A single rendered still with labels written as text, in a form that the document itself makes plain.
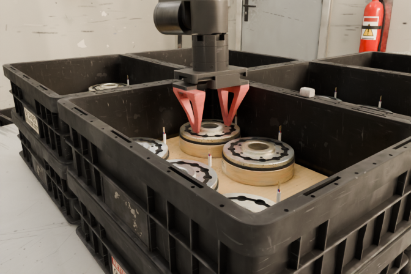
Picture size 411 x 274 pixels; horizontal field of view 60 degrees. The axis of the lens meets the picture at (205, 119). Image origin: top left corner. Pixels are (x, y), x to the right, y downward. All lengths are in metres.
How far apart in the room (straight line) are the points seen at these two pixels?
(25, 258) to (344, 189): 0.48
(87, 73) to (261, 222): 0.80
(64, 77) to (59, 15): 3.05
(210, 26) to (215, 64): 0.06
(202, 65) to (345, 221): 0.31
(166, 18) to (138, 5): 3.96
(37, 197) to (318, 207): 0.61
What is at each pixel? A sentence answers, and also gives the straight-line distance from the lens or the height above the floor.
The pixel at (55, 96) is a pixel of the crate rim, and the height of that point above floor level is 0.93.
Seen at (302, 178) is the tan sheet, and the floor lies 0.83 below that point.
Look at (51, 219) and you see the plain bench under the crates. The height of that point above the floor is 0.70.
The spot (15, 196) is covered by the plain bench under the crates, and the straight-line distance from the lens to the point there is 0.80.
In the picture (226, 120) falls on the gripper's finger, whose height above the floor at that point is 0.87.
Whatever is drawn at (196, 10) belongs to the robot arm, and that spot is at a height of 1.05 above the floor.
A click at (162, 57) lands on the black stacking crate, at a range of 1.07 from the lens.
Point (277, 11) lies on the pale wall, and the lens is 3.93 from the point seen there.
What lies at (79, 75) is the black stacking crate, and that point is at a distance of 0.97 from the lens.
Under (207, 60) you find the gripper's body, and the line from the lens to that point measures 0.54.
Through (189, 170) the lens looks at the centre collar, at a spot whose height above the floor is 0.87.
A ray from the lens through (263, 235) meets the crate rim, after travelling 0.23.
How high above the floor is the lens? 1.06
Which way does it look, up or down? 18 degrees down
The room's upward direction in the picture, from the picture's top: straight up
